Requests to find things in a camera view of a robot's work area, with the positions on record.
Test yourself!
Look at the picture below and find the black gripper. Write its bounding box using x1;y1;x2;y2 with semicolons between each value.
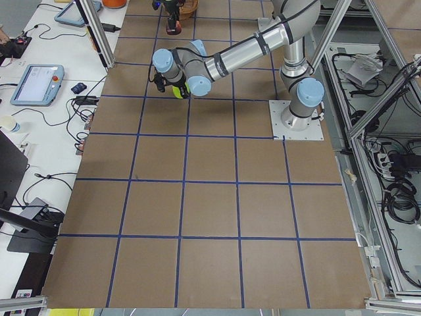
167;78;190;99
166;0;180;32

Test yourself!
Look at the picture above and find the green apple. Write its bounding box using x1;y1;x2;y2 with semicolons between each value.
172;83;191;99

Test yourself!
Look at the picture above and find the dark red apple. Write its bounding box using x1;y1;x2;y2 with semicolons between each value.
166;20;182;36

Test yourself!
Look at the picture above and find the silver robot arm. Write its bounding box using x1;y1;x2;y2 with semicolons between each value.
151;1;324;132

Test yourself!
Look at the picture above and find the wicker basket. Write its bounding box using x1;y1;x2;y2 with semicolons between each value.
180;0;199;20

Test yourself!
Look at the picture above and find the orange bucket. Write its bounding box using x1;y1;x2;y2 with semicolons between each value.
102;0;127;9

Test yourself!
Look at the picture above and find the far teach pendant tablet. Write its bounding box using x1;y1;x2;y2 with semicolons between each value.
54;1;102;27

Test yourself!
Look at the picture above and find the teach pendant tablet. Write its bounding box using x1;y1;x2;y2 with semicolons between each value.
54;1;102;27
10;64;64;107

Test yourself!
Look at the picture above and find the black power adapter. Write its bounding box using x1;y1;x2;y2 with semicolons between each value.
74;95;99;106

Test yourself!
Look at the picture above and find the dark blue pouch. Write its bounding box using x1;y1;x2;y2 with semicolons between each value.
71;82;87;94

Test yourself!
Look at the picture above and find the near teach pendant tablet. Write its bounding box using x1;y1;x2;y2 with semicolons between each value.
10;64;64;107

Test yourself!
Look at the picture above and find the white paper cup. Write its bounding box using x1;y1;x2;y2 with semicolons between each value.
0;115;20;132

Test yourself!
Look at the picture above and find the grey usb hub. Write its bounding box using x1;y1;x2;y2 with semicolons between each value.
20;197;47;220

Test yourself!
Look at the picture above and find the black monitor with stand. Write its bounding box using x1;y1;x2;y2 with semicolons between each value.
1;134;64;254

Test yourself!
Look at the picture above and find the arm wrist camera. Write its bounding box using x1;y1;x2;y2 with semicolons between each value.
153;72;166;93
151;0;162;11

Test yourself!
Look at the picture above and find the aluminium frame post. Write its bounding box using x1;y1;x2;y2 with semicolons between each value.
75;0;115;69

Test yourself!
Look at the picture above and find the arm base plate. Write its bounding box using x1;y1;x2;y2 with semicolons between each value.
268;100;324;141
257;17;280;32

